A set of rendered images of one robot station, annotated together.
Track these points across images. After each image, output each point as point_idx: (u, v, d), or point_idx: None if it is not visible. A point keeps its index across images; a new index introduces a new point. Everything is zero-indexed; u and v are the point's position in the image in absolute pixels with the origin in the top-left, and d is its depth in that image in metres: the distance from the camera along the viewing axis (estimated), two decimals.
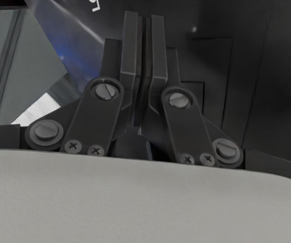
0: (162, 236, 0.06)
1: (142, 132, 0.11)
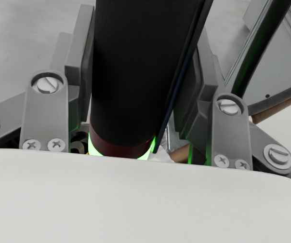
0: (162, 236, 0.06)
1: (188, 137, 0.11)
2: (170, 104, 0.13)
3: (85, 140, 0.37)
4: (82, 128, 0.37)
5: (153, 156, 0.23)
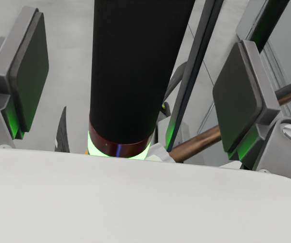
0: (162, 236, 0.06)
1: (243, 160, 0.11)
2: (183, 105, 0.13)
3: None
4: None
5: (152, 153, 0.23)
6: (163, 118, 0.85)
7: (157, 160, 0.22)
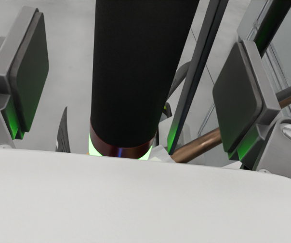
0: (162, 236, 0.06)
1: (243, 160, 0.11)
2: (186, 108, 0.13)
3: None
4: None
5: (154, 155, 0.23)
6: (164, 118, 0.85)
7: None
